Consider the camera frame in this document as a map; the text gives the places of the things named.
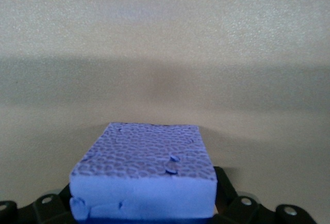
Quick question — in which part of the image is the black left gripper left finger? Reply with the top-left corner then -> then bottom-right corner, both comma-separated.
0,182 -> 75,224

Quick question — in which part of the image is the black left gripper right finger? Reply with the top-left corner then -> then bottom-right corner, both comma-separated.
212,166 -> 314,224

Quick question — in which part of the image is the purple foam block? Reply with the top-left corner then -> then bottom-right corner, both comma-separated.
69,123 -> 217,224

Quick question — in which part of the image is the brown table cover sheet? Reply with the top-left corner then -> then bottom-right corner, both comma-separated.
0,0 -> 330,224

